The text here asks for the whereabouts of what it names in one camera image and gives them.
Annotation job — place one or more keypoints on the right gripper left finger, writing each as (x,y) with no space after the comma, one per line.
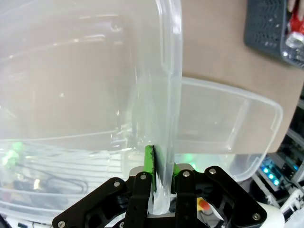
(139,202)

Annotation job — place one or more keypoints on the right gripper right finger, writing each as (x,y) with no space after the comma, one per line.
(190,197)

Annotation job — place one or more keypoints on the large clear plastic bin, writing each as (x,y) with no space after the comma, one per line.
(71,71)

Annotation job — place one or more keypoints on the dark grey woven basket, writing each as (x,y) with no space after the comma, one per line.
(263,23)

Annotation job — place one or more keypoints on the red emergency stop button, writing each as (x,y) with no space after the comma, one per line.
(204,205)

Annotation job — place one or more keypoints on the electronics rack with blue lights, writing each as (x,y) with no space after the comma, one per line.
(270,169)

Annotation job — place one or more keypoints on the small clear plastic container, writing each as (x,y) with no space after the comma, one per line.
(213,114)

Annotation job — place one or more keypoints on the crushed clear plastic bottle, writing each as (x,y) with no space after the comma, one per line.
(294,40)

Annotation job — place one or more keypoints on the crushed red soda can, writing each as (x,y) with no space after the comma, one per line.
(297,22)

